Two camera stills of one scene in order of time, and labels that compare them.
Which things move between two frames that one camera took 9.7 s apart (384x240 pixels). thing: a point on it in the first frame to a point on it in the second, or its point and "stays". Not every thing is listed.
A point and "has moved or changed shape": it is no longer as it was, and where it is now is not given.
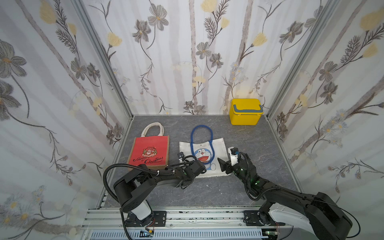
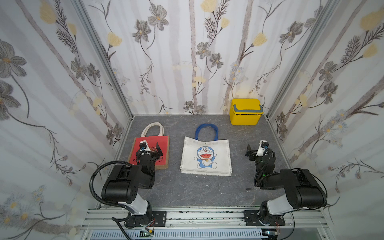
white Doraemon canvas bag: x=206 y=152 has moved or changed shape
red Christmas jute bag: x=152 y=151 stays
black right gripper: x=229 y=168 to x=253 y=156
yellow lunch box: x=245 y=111 stays
